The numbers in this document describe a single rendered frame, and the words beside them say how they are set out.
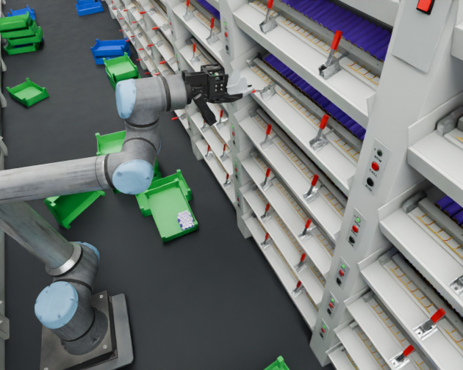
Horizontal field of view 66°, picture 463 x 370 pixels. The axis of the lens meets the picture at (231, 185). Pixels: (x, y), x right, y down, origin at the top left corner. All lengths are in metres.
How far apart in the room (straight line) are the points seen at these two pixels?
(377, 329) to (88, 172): 0.86
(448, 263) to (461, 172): 0.20
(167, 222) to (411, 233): 1.43
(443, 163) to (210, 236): 1.45
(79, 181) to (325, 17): 0.71
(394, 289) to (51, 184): 0.86
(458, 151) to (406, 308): 0.41
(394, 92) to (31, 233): 1.18
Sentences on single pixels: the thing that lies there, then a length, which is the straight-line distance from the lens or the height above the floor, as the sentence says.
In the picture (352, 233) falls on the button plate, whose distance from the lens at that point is 0.90.
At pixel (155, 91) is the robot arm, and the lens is 0.92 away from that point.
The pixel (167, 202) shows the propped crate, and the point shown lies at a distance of 2.03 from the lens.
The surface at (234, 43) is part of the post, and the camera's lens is 1.20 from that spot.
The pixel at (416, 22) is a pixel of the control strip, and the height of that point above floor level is 1.34.
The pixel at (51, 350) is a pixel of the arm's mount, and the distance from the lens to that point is 1.72.
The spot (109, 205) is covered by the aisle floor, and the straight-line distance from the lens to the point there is 2.22.
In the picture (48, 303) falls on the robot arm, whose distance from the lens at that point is 1.47.
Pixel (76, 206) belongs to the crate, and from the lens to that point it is 2.29.
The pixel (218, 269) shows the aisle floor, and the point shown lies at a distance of 1.80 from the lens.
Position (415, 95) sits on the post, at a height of 1.24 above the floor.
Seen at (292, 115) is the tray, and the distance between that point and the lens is 1.02.
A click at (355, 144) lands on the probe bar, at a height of 1.00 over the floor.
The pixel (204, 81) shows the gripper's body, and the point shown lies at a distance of 0.97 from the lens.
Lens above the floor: 1.55
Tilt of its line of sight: 46 degrees down
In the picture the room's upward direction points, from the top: 5 degrees counter-clockwise
